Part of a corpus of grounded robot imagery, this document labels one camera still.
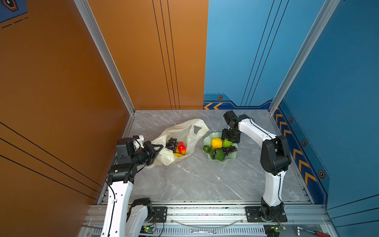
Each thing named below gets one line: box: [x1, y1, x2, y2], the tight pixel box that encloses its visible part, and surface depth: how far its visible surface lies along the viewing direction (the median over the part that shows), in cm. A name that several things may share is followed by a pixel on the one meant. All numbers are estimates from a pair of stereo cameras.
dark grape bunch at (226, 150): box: [212, 145, 238, 160], surface depth 93 cm
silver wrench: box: [189, 230, 218, 236], surface depth 71 cm
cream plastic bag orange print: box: [151, 118, 210, 167], surface depth 90 cm
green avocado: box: [202, 144, 214, 155], surface depth 91 cm
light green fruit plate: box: [202, 131, 239, 164], surface depth 94 cm
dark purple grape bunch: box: [165, 137, 178, 153], surface depth 96 cm
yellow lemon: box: [211, 137, 223, 149], surface depth 96 cm
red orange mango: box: [177, 141, 187, 156], surface depth 91 cm
